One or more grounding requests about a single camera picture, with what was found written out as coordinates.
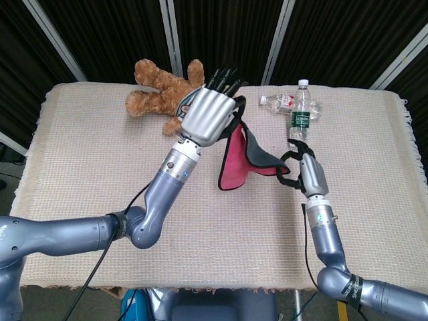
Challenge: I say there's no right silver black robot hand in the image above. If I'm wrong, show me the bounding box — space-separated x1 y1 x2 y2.
276 138 330 197

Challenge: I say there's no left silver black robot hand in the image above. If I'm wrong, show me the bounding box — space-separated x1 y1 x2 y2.
176 67 250 148

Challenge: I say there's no black and pink pouch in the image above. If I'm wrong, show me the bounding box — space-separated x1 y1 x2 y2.
217 112 292 192

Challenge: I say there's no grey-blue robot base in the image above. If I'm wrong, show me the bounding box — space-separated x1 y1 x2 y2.
146 288 279 321

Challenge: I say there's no brown teddy bear striped shirt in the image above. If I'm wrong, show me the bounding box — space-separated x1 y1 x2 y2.
124 58 206 138

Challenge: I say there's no clear bottle green label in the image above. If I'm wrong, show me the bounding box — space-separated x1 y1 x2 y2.
288 78 312 142

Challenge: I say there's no clear bottle red label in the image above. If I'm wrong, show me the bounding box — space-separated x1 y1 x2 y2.
259 93 324 121

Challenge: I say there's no beige woven tablecloth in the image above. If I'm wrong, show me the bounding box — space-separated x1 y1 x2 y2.
9 81 423 292

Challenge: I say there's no metal table leg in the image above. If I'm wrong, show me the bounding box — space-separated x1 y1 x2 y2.
292 290 303 321

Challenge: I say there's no blue plastic object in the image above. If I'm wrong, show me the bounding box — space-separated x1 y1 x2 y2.
120 288 151 321

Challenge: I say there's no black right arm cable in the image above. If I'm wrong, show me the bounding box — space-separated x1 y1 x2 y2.
301 201 319 289

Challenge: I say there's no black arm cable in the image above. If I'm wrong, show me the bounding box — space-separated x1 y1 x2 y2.
70 182 150 321
301 201 319 289

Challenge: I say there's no silver partition frame post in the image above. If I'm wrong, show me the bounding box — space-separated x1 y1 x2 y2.
369 31 428 90
260 0 296 86
22 0 87 82
158 0 183 78
0 131 28 157

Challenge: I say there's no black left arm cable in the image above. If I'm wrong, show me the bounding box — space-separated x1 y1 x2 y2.
70 182 150 321

